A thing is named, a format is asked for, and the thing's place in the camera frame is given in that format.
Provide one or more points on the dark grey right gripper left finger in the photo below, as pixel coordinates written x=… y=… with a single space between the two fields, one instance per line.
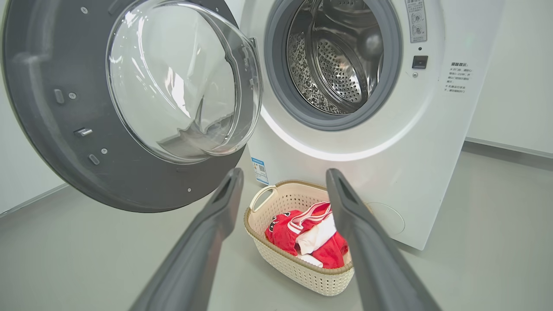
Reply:
x=194 y=259

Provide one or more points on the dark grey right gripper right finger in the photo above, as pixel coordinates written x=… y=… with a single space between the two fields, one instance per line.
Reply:
x=380 y=268

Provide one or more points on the red and white jersey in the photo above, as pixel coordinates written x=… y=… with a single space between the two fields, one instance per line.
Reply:
x=289 y=233

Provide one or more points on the washing machine glass door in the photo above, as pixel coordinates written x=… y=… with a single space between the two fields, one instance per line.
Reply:
x=65 y=151

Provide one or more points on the cream perforated laundry basket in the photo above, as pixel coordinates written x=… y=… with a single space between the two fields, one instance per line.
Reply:
x=293 y=272

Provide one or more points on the white front-load washing machine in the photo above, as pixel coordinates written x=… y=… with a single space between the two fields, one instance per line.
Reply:
x=432 y=151

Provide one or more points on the stainless steel washing machine drum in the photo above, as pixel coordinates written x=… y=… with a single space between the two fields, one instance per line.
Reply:
x=337 y=65

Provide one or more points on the round drain filter cover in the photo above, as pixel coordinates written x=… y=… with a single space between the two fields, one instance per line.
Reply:
x=391 y=218

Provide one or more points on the blue energy label sticker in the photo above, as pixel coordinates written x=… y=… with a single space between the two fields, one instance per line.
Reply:
x=260 y=170

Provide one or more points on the white partition panel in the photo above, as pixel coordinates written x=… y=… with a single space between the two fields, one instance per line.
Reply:
x=518 y=65

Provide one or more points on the grey warning sticker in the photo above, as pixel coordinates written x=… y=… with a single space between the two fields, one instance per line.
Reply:
x=416 y=19

